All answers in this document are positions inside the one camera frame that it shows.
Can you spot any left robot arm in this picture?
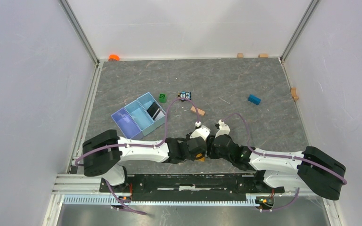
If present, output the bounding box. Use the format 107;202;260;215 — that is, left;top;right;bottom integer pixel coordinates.
78;126;210;192

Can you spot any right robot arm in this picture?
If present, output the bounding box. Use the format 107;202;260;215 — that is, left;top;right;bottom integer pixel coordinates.
207;134;347;201

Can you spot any small toy car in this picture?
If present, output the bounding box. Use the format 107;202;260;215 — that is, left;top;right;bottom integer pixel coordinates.
178;91;191;101

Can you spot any blue toy brick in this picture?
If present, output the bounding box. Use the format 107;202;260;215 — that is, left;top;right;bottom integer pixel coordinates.
247;95;261;105

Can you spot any blue three-compartment tray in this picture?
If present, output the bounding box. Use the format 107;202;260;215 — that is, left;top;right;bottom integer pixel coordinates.
111;92;165;140

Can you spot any green toy brick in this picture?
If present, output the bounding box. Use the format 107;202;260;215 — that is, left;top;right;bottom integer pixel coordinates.
158;93;167;103

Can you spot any curved wooden piece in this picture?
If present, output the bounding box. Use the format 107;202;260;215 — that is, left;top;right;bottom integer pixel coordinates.
290;87;299;101

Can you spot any orange round cap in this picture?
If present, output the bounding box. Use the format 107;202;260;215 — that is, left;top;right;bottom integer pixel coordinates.
108;54;120;62

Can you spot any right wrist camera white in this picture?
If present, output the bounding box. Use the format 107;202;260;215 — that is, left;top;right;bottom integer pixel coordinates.
215;120;230;137

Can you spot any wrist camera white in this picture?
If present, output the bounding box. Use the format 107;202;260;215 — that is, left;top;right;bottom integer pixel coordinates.
190;121;211;141
215;120;230;137

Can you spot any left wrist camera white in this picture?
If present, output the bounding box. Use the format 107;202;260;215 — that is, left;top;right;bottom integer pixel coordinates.
190;121;211;141

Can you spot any light blue cable duct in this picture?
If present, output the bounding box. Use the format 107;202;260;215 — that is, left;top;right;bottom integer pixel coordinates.
63;194;259;207

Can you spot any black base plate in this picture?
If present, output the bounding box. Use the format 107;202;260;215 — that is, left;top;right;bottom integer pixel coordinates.
112;173;285;202

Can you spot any aluminium frame rail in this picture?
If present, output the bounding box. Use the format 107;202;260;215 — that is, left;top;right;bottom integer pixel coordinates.
52;174;101;194

